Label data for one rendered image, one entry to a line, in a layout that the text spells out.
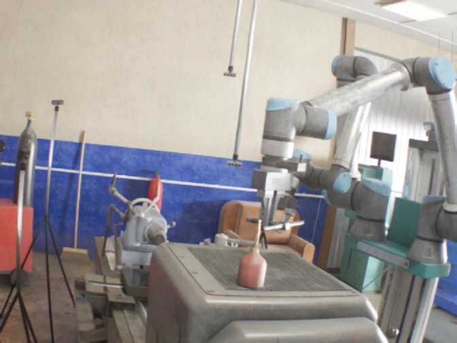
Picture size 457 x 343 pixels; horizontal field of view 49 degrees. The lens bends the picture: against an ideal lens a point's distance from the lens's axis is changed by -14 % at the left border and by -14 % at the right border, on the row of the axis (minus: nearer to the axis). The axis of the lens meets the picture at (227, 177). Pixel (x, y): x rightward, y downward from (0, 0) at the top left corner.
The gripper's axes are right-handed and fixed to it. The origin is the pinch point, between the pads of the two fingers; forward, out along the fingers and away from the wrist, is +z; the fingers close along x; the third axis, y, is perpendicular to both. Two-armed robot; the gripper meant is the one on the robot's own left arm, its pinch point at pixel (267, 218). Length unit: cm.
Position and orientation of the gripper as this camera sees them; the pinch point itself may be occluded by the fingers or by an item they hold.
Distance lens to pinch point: 162.7
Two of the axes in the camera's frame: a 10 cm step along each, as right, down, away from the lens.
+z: -1.3, 9.9, 0.9
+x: -6.3, -0.2, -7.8
